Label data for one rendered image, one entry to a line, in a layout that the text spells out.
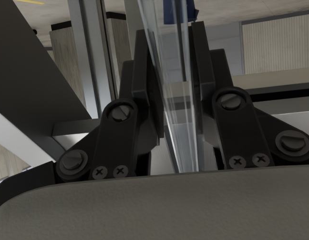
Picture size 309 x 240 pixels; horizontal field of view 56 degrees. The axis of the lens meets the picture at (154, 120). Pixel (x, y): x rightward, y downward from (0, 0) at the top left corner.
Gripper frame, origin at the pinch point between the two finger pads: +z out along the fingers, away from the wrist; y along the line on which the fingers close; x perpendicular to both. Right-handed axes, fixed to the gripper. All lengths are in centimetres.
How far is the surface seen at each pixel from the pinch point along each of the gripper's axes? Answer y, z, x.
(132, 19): -7.9, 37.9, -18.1
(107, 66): -10.1, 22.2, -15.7
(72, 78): -218, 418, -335
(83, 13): -12.4, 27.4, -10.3
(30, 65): -8.0, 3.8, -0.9
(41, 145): -8.1, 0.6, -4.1
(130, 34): -8.6, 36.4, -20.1
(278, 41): 301, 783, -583
